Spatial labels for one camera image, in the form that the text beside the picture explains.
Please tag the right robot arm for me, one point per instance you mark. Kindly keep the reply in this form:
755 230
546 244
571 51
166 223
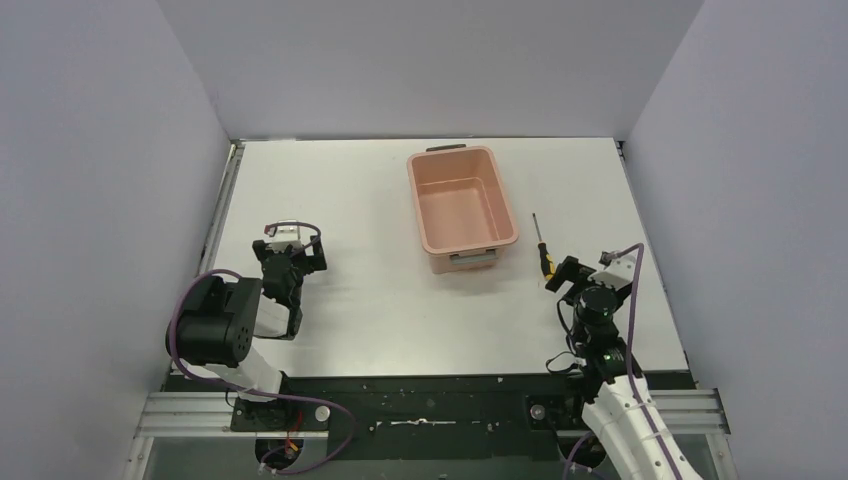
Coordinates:
615 401

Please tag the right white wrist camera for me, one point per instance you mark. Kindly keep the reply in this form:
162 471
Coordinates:
617 270

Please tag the black yellow screwdriver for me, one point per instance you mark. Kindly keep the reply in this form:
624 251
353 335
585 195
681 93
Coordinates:
547 266

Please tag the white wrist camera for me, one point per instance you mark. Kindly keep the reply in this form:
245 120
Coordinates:
284 234
617 270

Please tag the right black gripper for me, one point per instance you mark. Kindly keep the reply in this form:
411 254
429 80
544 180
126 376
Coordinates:
565 271

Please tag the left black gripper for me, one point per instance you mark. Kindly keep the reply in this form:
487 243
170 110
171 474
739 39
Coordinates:
291 254

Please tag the pink plastic bin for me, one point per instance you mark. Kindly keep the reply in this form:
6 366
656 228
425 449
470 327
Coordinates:
462 209

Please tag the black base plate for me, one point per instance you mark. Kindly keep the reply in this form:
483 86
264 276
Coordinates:
417 418

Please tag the aluminium frame rail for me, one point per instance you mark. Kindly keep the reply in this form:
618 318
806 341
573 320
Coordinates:
207 415

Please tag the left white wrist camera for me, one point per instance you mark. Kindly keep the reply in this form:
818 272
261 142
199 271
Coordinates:
284 234

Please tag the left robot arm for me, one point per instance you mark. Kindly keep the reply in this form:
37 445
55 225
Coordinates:
216 321

